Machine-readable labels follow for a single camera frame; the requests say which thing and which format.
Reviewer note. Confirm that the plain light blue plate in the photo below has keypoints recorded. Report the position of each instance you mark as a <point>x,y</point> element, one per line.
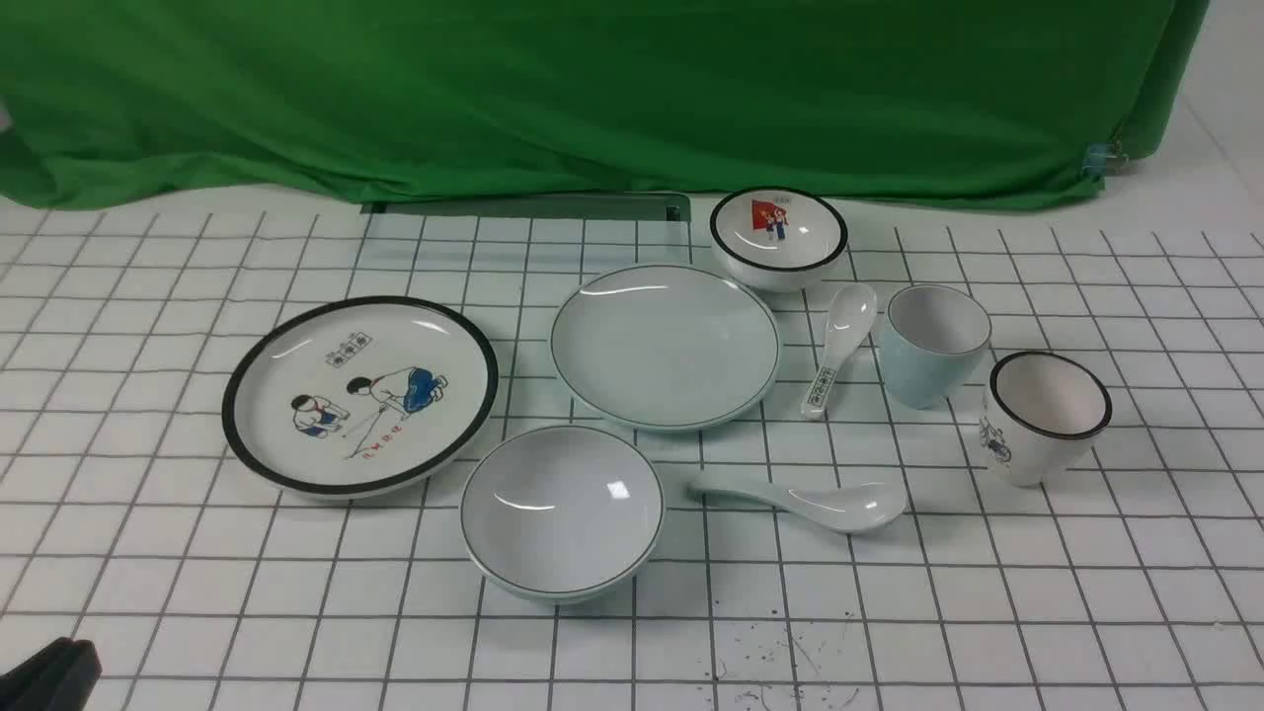
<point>667,348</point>

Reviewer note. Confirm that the light blue ceramic cup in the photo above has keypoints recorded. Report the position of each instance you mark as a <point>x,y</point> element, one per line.
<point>931,341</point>

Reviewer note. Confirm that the black-rimmed white cup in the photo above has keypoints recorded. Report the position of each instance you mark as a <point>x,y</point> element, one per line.
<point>1041,414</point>

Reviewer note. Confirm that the blue binder clip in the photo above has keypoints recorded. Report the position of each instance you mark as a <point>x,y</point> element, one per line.
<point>1104,159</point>

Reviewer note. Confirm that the green backdrop cloth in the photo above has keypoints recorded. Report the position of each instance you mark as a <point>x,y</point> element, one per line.
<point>958,104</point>

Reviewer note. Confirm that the black-rimmed illustrated plate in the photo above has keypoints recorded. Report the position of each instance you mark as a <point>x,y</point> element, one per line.
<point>360,397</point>

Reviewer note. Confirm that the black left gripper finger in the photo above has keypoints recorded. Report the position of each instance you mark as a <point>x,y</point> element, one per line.
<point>60,676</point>

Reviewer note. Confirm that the black-rimmed illustrated bowl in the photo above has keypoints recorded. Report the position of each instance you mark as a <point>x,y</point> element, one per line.
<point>777,239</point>

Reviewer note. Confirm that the plain white ceramic spoon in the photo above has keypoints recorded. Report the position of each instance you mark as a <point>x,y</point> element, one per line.
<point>851,510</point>

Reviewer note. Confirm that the white spoon with print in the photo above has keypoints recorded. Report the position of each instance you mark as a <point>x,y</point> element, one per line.
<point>850,317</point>

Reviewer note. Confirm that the plain light blue bowl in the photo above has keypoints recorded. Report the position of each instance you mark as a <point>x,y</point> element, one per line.
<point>562,514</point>

